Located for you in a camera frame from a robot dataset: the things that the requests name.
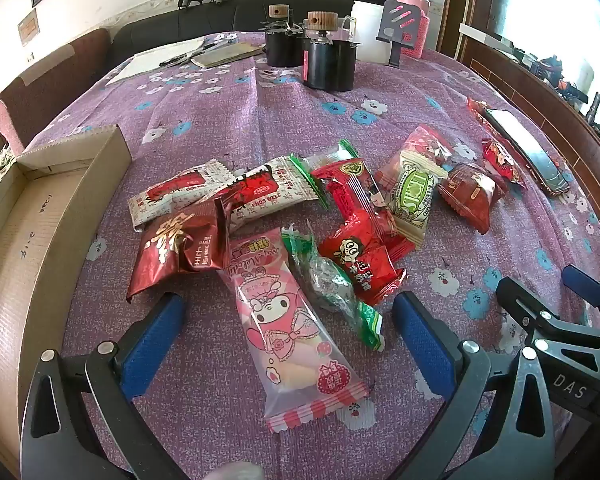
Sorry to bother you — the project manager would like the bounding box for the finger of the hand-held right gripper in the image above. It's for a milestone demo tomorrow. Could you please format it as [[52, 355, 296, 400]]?
[[561, 263, 600, 332], [496, 276, 564, 336]]

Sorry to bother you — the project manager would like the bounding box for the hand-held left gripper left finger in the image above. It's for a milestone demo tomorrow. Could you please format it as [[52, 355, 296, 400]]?
[[20, 292, 188, 480]]

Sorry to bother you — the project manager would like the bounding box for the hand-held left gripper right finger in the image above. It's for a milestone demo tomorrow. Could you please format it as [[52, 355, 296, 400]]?
[[391, 291, 557, 480]]

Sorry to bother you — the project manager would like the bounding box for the dark red foil snack packet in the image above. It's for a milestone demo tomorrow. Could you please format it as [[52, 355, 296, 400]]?
[[126, 197, 231, 306]]

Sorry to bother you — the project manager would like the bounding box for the bright red snack packet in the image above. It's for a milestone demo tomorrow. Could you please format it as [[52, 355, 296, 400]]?
[[317, 210, 416, 307], [310, 157, 396, 241]]

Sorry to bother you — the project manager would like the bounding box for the green clear candy packet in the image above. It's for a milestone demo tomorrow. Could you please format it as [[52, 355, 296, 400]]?
[[281, 222, 386, 351]]

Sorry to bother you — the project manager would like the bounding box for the dark red pillow snack packet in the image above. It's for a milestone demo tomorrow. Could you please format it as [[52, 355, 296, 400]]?
[[439, 162, 508, 235]]

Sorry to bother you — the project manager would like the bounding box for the pink cartoon snack packet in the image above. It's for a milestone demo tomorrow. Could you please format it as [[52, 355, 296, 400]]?
[[217, 227, 371, 433]]

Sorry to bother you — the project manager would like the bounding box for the small red snack packet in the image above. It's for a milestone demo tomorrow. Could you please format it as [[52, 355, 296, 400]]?
[[481, 137, 527, 188]]

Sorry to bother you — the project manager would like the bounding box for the white and red snack packet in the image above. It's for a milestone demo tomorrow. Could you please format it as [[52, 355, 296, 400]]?
[[128, 159, 233, 233], [212, 156, 331, 233]]

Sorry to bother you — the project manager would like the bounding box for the brown cardboard box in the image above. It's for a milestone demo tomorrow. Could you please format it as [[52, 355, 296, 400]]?
[[0, 125, 133, 480]]

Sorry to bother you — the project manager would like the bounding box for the clear green-edged snack packet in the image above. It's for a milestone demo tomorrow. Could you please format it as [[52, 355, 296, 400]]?
[[287, 140, 361, 173]]

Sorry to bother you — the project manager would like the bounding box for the cream green-label snack packet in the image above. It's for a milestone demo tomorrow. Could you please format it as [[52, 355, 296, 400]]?
[[386, 150, 448, 250]]

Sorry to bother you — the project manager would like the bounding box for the black smartphone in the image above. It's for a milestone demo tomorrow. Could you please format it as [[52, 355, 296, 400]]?
[[480, 107, 572, 197]]

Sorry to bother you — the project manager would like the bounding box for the pink clear snack packet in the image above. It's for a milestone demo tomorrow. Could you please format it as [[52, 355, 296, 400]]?
[[375, 124, 456, 201]]

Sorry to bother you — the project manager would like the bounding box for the brown wooden furniture panel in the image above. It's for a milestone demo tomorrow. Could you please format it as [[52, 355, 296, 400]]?
[[440, 0, 600, 221]]

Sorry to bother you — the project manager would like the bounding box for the flat red snack packet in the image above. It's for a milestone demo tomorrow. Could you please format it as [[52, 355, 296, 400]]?
[[467, 97, 571, 196]]

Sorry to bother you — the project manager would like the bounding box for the dark tool clutter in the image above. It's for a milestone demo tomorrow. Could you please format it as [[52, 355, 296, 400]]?
[[525, 52, 600, 126]]

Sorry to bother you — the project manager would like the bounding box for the purple floral tablecloth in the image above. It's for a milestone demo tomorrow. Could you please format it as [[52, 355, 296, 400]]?
[[20, 30, 600, 480]]

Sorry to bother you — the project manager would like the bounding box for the white flat box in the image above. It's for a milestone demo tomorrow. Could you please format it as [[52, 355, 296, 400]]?
[[459, 22, 512, 52]]

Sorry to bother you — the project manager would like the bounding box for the maroon armchair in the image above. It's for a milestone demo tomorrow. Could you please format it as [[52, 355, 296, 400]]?
[[0, 27, 113, 157]]

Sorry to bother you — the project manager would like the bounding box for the white paper sheet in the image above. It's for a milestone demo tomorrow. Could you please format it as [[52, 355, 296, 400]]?
[[105, 37, 208, 86]]

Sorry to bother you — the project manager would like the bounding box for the black pen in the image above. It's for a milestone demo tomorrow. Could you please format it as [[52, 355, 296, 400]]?
[[159, 42, 216, 68], [195, 35, 242, 57]]

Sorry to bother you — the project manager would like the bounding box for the tan notebook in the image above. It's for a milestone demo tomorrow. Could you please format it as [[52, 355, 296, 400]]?
[[191, 42, 267, 69]]

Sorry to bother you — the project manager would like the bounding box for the black canister with wooden knob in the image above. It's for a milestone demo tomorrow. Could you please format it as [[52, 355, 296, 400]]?
[[264, 4, 305, 68], [300, 11, 363, 93]]

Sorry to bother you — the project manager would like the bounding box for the black sofa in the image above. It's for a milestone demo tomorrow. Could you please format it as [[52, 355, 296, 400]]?
[[111, 0, 406, 67]]

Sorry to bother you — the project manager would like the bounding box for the white cup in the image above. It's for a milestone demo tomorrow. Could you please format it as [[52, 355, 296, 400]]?
[[351, 0, 397, 65]]

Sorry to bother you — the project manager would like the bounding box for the black phone stand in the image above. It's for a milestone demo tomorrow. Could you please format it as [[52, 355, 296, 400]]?
[[375, 0, 431, 67]]

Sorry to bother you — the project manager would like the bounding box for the pink thermos bottle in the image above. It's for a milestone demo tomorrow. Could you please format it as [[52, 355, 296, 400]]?
[[396, 0, 432, 58]]

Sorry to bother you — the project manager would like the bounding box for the small wall plaque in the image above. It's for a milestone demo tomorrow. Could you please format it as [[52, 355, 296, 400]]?
[[19, 10, 40, 45]]

